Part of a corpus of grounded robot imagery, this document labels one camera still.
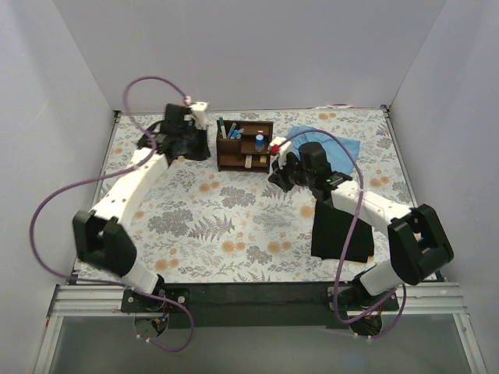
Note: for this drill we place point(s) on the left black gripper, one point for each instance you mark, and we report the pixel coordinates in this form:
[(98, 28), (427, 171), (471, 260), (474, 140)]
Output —
[(193, 145)]

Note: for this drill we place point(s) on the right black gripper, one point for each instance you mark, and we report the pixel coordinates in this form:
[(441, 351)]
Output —
[(281, 174)]

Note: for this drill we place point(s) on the small wooden block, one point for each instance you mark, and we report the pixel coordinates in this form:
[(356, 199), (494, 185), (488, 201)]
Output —
[(248, 161)]

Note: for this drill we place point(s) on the green capped white marker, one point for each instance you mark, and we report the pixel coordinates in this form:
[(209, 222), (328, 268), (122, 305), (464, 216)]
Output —
[(221, 122)]

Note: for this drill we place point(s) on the dark wooden desk organizer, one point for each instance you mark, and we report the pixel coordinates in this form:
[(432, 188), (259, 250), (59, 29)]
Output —
[(231, 153)]

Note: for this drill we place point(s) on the blue capped white marker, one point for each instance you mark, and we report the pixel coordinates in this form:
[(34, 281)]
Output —
[(231, 130)]

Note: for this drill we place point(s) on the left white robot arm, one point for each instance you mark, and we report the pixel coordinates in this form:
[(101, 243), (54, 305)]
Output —
[(101, 234)]

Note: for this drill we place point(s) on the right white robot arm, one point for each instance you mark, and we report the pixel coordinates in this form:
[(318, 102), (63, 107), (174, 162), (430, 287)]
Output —
[(418, 244)]

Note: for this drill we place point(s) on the light blue folded shorts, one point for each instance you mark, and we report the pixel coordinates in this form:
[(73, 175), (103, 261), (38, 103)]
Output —
[(336, 156)]

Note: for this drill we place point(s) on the black folded cloth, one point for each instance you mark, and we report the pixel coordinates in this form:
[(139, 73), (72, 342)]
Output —
[(330, 229)]

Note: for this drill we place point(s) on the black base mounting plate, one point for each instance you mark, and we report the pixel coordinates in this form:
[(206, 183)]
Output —
[(250, 304)]

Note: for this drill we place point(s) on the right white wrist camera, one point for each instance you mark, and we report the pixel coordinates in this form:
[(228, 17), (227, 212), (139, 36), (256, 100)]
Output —
[(279, 147)]

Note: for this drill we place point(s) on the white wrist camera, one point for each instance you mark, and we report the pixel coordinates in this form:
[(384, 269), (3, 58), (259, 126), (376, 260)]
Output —
[(279, 147), (197, 114)]

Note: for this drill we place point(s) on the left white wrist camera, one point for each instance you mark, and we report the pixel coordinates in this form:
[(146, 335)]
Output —
[(197, 114)]

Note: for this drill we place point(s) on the aluminium frame rail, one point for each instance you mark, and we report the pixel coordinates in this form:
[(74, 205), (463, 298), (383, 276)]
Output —
[(254, 328)]

